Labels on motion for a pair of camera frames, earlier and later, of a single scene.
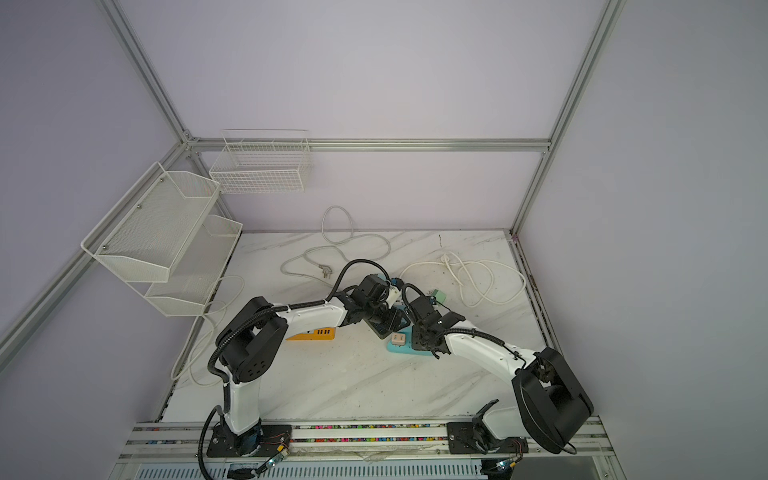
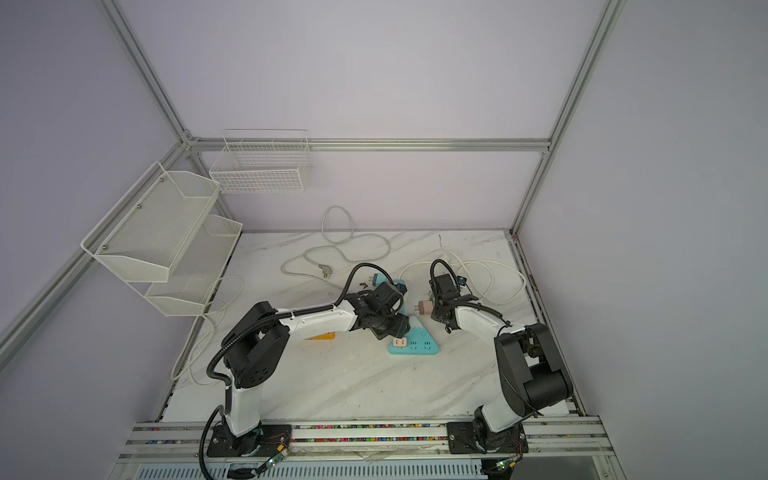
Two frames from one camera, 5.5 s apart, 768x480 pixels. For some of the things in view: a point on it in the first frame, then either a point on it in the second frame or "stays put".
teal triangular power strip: [407, 348] stays put
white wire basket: [262, 161] stays put
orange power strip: [318, 334] stays put
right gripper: [416, 343] to [436, 308]
